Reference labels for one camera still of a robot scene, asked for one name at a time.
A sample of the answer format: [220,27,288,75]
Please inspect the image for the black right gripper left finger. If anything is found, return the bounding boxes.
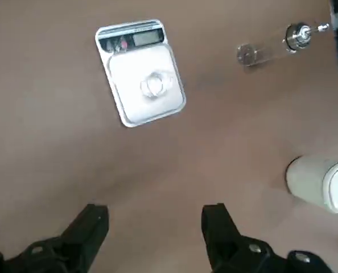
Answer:
[0,203,110,273]

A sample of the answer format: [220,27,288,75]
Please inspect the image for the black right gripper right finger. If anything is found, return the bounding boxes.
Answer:
[201,202,333,273]

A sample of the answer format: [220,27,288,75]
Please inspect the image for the white cylindrical canister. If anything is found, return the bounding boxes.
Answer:
[285,155,338,214]

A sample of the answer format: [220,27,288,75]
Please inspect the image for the silver digital scale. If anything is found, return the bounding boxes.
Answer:
[94,19,187,128]

